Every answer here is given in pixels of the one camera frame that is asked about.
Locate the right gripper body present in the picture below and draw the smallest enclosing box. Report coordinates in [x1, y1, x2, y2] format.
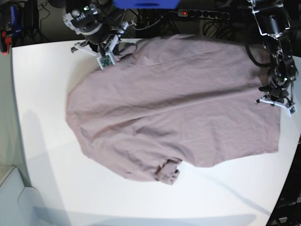
[62, 7, 129, 58]

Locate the mauve t-shirt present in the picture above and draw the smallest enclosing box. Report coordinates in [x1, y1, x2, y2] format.
[66, 35, 280, 185]

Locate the red black clamp tool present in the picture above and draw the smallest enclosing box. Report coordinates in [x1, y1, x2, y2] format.
[0, 30, 12, 55]

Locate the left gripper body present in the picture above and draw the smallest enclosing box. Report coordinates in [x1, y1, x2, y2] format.
[255, 82, 296, 115]

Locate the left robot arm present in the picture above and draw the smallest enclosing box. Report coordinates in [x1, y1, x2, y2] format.
[245, 0, 299, 116]

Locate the power strip with red switch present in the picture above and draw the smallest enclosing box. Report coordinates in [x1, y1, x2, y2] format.
[177, 9, 230, 20]

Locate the blue box overhead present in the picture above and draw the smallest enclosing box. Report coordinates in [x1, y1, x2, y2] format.
[113, 0, 180, 9]

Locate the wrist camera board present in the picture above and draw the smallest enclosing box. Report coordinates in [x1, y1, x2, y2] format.
[96, 53, 116, 70]
[288, 105, 297, 117]

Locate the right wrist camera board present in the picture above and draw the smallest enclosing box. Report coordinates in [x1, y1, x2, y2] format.
[96, 53, 116, 70]

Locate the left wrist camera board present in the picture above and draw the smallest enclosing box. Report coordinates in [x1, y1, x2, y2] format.
[288, 105, 297, 117]

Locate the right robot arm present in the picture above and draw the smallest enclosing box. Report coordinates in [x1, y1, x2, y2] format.
[49, 0, 130, 70]

